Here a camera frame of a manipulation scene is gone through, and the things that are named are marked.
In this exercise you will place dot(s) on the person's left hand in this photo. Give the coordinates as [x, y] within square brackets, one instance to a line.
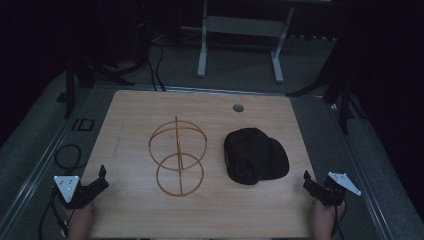
[81, 218]

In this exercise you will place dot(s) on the black cap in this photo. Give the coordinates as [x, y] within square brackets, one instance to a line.
[255, 156]

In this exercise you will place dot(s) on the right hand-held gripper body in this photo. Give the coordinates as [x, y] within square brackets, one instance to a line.
[333, 188]

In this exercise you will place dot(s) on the white metal desk frame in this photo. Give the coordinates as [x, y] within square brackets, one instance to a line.
[243, 28]

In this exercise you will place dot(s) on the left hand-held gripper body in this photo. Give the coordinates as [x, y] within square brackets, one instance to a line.
[78, 193]

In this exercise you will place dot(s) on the black tripod stand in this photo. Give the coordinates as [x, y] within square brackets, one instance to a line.
[85, 71]
[336, 86]

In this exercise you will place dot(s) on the person's right hand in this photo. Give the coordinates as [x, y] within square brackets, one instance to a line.
[325, 218]

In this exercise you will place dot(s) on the grey table grommet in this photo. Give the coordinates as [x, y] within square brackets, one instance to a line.
[238, 108]

